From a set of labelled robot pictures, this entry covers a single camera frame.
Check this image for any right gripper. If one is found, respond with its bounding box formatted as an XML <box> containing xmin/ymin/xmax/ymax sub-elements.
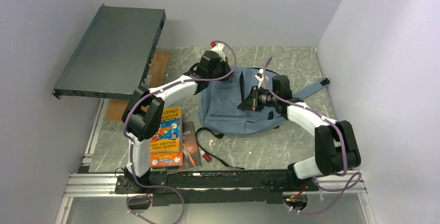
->
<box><xmin>238</xmin><ymin>86</ymin><xmax>279</xmax><ymax>111</ymax></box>

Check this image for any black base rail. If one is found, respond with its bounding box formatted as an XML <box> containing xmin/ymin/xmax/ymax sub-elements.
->
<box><xmin>115</xmin><ymin>169</ymin><xmax>318</xmax><ymax>206</ymax></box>

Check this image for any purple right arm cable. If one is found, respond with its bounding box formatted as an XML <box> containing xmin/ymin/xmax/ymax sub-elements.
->
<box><xmin>263</xmin><ymin>57</ymin><xmax>362</xmax><ymax>216</ymax></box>

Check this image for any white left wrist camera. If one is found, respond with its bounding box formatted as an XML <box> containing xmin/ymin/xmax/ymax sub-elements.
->
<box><xmin>210</xmin><ymin>41</ymin><xmax>227</xmax><ymax>61</ymax></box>

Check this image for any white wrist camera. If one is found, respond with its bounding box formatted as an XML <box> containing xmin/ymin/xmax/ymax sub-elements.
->
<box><xmin>255</xmin><ymin>68</ymin><xmax>268</xmax><ymax>88</ymax></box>
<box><xmin>210</xmin><ymin>41</ymin><xmax>227</xmax><ymax>61</ymax></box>

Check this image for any small red white bottle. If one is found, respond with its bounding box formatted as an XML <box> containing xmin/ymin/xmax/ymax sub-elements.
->
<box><xmin>200</xmin><ymin>150</ymin><xmax>212</xmax><ymax>162</ymax></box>

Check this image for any brown wooden board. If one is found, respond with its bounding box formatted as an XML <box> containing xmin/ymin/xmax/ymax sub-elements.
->
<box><xmin>103</xmin><ymin>51</ymin><xmax>171</xmax><ymax>122</ymax></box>

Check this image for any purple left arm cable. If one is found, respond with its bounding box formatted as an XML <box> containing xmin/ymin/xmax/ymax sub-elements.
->
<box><xmin>123</xmin><ymin>40</ymin><xmax>238</xmax><ymax>224</ymax></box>

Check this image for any yellow treehouse book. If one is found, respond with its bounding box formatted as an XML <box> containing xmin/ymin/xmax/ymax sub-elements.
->
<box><xmin>149</xmin><ymin>107</ymin><xmax>182</xmax><ymax>153</ymax></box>

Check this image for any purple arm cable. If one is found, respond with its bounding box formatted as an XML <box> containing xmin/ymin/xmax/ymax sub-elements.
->
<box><xmin>123</xmin><ymin>40</ymin><xmax>238</xmax><ymax>224</ymax></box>
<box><xmin>263</xmin><ymin>57</ymin><xmax>362</xmax><ymax>216</ymax></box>

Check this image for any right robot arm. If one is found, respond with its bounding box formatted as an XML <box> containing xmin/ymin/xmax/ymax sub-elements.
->
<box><xmin>238</xmin><ymin>72</ymin><xmax>361</xmax><ymax>190</ymax></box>

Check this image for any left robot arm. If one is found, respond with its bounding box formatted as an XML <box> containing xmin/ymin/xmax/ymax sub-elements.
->
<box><xmin>122</xmin><ymin>47</ymin><xmax>233</xmax><ymax>193</ymax></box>

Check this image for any dark cover book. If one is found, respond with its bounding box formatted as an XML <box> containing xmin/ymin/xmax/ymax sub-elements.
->
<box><xmin>166</xmin><ymin>121</ymin><xmax>202</xmax><ymax>174</ymax></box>

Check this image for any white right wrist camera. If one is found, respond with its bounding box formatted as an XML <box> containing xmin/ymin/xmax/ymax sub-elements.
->
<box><xmin>255</xmin><ymin>68</ymin><xmax>268</xmax><ymax>88</ymax></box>

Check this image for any blue backpack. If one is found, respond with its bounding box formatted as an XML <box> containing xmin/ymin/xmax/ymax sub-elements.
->
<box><xmin>196</xmin><ymin>67</ymin><xmax>329</xmax><ymax>138</ymax></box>

